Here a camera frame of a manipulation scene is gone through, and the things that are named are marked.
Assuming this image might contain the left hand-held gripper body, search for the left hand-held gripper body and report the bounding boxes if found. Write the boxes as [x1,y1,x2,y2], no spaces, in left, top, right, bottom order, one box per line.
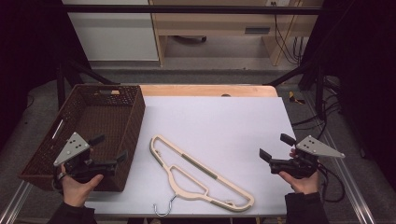
[53,132,120,185]

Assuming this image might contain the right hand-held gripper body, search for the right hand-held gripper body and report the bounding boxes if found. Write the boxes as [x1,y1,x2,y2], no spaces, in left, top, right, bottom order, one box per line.
[269,134,346,180]

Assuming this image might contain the brown woven basket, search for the brown woven basket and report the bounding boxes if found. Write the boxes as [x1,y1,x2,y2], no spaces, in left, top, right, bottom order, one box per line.
[18,83,147,192]

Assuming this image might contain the beige plastic clothes hanger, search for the beige plastic clothes hanger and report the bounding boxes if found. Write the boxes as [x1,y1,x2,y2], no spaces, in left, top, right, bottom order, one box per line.
[148,133,256,217]

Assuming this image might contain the person's right hand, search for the person's right hand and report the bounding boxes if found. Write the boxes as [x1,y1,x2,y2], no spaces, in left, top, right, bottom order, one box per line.
[278,171,320,196]

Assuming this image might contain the person's left hand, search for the person's left hand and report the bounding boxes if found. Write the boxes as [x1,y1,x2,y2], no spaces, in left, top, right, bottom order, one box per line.
[60,164,105,208]

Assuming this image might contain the yellow and black tool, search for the yellow and black tool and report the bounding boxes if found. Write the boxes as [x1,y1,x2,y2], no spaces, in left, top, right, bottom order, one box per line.
[288,91,306,105]

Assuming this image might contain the black curtain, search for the black curtain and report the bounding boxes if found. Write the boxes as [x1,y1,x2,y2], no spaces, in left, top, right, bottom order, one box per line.
[0,0,92,152]
[298,0,396,183]

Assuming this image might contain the white cabinet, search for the white cabinet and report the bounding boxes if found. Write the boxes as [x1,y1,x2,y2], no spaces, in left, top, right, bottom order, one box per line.
[62,0,160,62]

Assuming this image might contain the light wooden desk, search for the light wooden desk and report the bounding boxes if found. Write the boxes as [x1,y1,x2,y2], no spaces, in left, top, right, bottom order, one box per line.
[148,0,325,67]

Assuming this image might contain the black floor cables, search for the black floor cables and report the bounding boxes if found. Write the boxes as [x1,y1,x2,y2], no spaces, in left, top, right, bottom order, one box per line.
[290,76,342,141]

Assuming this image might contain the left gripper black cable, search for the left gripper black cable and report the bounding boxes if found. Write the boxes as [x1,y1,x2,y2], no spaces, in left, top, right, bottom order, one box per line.
[51,167,68,191]

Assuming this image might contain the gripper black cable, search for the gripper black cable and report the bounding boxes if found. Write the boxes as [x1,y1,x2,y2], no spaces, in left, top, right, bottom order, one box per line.
[51,167,68,191]
[317,161,347,203]

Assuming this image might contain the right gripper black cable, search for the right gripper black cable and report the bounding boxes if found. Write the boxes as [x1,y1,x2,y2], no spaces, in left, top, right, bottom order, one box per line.
[317,161,347,203]

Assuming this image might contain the aluminium rail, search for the aluminium rail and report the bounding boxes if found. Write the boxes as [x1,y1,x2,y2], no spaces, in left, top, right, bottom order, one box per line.
[303,92,377,224]
[0,181,33,224]

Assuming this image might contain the black metal frame leg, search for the black metal frame leg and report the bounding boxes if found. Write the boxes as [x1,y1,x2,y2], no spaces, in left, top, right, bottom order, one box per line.
[267,59,328,119]
[55,59,120,110]

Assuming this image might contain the black cables at desk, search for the black cables at desk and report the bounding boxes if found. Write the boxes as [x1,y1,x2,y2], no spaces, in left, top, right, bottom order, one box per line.
[273,1,304,66]

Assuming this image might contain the black horizontal frame bar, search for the black horizontal frame bar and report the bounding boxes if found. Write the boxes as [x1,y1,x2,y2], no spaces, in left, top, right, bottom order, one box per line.
[62,4,323,16]

